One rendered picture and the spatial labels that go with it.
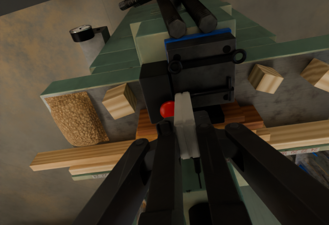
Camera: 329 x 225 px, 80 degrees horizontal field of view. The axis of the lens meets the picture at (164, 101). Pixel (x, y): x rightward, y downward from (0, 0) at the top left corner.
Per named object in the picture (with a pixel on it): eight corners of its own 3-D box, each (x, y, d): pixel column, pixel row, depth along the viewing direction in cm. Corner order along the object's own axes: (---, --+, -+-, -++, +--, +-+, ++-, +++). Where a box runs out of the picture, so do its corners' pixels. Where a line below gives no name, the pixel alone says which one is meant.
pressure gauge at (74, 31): (95, 21, 59) (87, 29, 53) (100, 34, 62) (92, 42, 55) (76, 25, 60) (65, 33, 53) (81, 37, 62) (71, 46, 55)
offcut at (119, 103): (118, 107, 42) (114, 119, 38) (106, 90, 39) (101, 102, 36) (137, 100, 41) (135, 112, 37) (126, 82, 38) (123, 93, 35)
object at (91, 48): (106, 24, 67) (100, 31, 60) (118, 58, 73) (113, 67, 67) (82, 29, 67) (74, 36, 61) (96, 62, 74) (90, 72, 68)
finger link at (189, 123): (184, 123, 14) (195, 121, 14) (181, 91, 20) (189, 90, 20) (191, 159, 15) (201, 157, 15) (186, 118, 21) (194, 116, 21)
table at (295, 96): (353, -24, 34) (386, -21, 29) (310, 114, 51) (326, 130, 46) (27, 39, 39) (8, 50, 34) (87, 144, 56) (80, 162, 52)
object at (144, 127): (233, 95, 40) (245, 115, 35) (233, 100, 41) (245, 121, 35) (140, 109, 42) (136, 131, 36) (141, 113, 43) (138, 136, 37)
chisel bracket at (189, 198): (213, 145, 36) (225, 188, 29) (215, 188, 44) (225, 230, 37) (173, 150, 37) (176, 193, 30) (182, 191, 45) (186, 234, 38)
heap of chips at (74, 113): (86, 90, 39) (80, 101, 36) (109, 140, 47) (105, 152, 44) (44, 97, 40) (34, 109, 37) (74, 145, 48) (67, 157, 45)
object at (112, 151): (262, 121, 44) (270, 134, 41) (261, 128, 46) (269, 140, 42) (37, 152, 49) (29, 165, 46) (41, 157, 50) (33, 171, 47)
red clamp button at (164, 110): (179, 97, 27) (180, 102, 26) (182, 114, 28) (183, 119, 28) (158, 101, 27) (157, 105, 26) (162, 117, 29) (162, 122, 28)
